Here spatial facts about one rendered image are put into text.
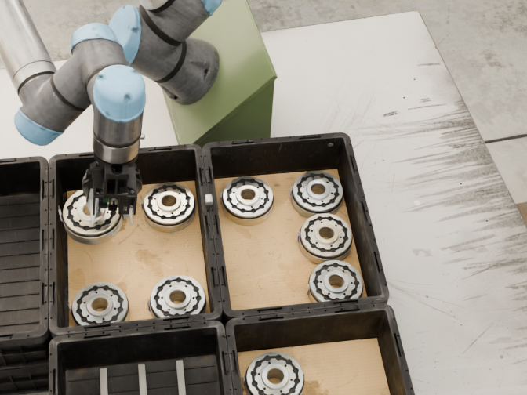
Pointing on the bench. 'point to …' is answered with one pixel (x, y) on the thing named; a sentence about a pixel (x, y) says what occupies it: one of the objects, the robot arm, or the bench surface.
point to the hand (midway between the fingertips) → (110, 210)
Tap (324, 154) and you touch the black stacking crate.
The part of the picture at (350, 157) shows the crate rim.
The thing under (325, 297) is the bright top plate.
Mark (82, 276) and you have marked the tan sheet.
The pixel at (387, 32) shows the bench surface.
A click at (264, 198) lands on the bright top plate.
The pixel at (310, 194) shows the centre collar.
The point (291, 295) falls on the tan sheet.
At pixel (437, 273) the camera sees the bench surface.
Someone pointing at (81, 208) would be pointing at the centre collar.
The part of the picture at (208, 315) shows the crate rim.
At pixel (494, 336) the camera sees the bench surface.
